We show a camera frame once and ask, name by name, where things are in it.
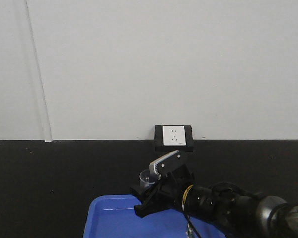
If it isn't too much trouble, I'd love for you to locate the blue plastic tray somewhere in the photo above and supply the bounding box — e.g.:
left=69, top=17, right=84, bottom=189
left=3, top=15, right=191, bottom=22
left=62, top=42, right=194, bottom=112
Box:
left=82, top=194, right=228, bottom=238

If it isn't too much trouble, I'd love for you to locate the white wall power socket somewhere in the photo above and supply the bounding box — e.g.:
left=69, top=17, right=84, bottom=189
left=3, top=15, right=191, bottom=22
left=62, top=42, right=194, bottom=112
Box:
left=162, top=125, right=186, bottom=146

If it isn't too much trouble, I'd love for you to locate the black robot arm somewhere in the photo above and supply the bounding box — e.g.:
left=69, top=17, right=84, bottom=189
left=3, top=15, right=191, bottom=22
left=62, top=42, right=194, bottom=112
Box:
left=130, top=165, right=298, bottom=238

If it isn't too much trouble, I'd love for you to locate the black camera cable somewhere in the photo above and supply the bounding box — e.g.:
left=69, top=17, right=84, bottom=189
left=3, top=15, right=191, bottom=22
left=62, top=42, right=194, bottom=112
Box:
left=182, top=188, right=202, bottom=238

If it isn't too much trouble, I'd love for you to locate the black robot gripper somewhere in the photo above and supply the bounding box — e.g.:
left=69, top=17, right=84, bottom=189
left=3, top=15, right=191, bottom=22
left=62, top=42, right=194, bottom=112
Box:
left=130, top=165, right=194, bottom=218

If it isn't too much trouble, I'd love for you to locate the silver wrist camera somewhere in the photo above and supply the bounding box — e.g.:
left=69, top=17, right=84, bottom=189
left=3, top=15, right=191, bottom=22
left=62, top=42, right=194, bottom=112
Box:
left=149, top=150, right=182, bottom=177

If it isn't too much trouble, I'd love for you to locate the small clear glass beaker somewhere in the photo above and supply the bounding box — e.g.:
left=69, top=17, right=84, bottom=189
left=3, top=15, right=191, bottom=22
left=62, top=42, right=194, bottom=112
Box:
left=139, top=169, right=159, bottom=189

